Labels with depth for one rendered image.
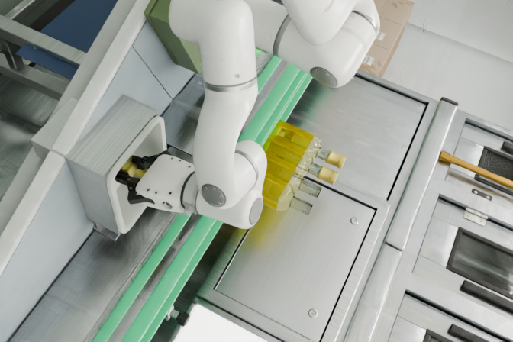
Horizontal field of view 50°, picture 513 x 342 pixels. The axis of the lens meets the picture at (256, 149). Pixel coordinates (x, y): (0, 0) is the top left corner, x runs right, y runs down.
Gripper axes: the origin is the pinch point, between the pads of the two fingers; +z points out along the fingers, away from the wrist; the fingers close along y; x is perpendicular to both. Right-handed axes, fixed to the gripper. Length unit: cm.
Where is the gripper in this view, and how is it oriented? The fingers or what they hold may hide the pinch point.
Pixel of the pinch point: (128, 169)
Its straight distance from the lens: 111.7
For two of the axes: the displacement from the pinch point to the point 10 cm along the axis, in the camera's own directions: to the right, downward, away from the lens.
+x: -1.4, -6.7, -7.2
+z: -8.8, -2.4, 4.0
